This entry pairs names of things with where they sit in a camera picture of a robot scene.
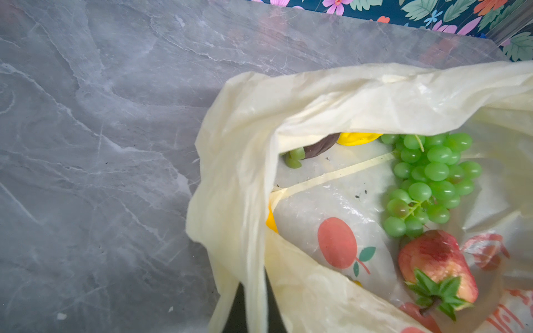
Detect red fake strawberry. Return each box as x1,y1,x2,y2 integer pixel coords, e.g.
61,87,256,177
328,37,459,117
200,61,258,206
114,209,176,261
397,229,480,322

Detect yellow fake banana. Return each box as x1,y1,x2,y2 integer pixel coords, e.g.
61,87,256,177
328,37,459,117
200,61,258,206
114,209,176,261
266,206,278,234

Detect yellow plastic fruit-print bag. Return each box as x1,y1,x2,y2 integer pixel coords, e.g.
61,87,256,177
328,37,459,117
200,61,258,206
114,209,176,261
186,62,532,332

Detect green fake grapes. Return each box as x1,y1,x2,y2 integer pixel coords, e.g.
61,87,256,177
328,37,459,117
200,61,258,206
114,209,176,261
380,133,482,239

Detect brown fake mangosteen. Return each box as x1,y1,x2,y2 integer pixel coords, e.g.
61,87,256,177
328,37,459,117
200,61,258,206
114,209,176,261
283,133,340,169

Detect yellow fake lemon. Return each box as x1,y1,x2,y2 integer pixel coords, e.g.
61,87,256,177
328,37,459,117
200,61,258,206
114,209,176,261
337,133,382,147

